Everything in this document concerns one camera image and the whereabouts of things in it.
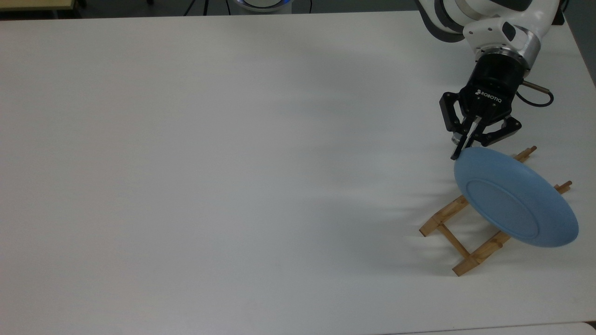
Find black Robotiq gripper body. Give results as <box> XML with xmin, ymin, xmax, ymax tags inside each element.
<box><xmin>459</xmin><ymin>53</ymin><xmax>528</xmax><ymax>121</ymax></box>

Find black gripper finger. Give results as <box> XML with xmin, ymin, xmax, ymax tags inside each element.
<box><xmin>439</xmin><ymin>92</ymin><xmax>482</xmax><ymax>161</ymax></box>
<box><xmin>465</xmin><ymin>114</ymin><xmax>522</xmax><ymax>149</ymax></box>

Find blue round plate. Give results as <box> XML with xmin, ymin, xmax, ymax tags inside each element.
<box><xmin>454</xmin><ymin>147</ymin><xmax>580</xmax><ymax>248</ymax></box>

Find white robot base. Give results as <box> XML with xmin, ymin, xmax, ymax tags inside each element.
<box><xmin>232</xmin><ymin>0</ymin><xmax>292</xmax><ymax>13</ymax></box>

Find wooden plate rack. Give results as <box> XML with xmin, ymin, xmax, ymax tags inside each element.
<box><xmin>419</xmin><ymin>146</ymin><xmax>573</xmax><ymax>277</ymax></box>

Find black tripod legs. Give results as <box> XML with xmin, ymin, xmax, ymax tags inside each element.
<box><xmin>183</xmin><ymin>0</ymin><xmax>232</xmax><ymax>16</ymax></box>

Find light wooden side table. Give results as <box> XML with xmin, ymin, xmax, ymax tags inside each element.
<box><xmin>0</xmin><ymin>0</ymin><xmax>76</xmax><ymax>11</ymax></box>

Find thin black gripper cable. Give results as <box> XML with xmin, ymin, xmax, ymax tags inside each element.
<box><xmin>514</xmin><ymin>80</ymin><xmax>555</xmax><ymax>108</ymax></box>

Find black table clamp mount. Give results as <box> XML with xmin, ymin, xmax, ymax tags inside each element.
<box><xmin>552</xmin><ymin>0</ymin><xmax>569</xmax><ymax>25</ymax></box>

